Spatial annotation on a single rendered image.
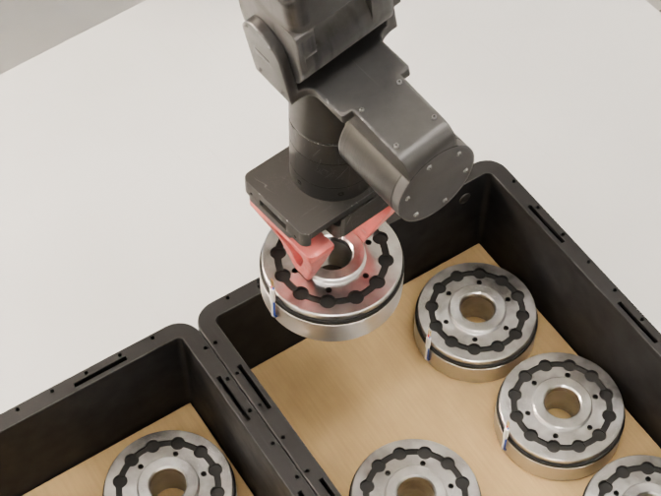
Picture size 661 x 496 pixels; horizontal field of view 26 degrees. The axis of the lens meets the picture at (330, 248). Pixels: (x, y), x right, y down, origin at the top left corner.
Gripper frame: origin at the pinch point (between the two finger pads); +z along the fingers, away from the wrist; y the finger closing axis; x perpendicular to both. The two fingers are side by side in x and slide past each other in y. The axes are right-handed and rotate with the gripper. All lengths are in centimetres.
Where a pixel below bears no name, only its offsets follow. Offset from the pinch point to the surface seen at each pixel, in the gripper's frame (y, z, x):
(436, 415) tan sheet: 6.1, 22.1, -6.7
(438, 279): 13.9, 18.9, 1.7
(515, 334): 15.3, 19.2, -6.4
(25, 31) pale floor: 39, 106, 130
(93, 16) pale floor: 51, 106, 125
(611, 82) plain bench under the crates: 55, 35, 16
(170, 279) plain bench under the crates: 2.1, 35.5, 26.4
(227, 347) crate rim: -6.4, 12.3, 4.5
